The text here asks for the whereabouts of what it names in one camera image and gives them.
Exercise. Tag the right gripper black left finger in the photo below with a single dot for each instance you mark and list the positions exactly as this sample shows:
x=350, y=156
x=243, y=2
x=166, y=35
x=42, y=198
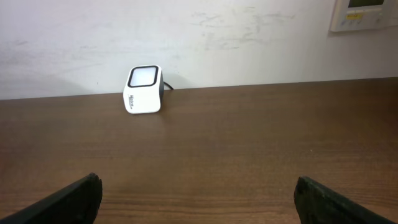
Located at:
x=77, y=203

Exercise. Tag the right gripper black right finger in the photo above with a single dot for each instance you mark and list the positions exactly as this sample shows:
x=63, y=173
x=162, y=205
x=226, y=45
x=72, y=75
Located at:
x=316, y=203

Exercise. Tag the white barcode scanner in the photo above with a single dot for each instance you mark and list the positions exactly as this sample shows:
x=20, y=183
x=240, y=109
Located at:
x=144, y=90

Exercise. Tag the white wall control panel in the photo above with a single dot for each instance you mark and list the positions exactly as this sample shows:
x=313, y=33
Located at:
x=354, y=15

